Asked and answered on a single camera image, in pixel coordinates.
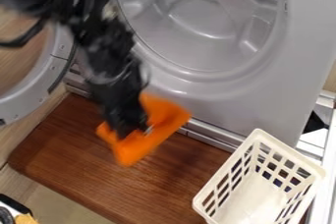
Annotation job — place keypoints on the washing machine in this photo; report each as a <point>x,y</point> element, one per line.
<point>227,44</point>

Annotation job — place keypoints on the white basket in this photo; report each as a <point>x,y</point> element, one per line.
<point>262,188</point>

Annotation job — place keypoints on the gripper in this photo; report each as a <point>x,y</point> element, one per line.
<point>119,101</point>

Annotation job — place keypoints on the orange cloth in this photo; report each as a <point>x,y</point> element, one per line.
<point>148,136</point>

